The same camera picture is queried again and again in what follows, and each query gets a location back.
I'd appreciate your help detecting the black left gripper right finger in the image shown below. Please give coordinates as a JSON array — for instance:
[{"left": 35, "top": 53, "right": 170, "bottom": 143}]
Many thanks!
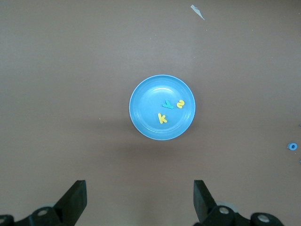
[{"left": 194, "top": 180, "right": 283, "bottom": 226}]

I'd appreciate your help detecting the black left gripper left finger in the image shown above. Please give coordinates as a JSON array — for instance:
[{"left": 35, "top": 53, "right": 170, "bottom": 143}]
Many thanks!
[{"left": 0, "top": 180, "right": 87, "bottom": 226}]

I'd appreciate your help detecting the blue plate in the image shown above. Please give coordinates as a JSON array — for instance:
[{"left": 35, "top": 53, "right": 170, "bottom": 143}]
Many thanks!
[{"left": 128, "top": 74, "right": 196, "bottom": 141}]

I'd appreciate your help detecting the brown table cover sheet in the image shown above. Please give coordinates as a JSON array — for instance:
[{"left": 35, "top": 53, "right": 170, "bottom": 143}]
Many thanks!
[{"left": 0, "top": 0, "right": 301, "bottom": 226}]

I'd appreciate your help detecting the white paper scrap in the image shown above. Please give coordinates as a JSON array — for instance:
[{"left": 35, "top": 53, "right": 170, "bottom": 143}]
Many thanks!
[{"left": 190, "top": 4, "right": 205, "bottom": 20}]

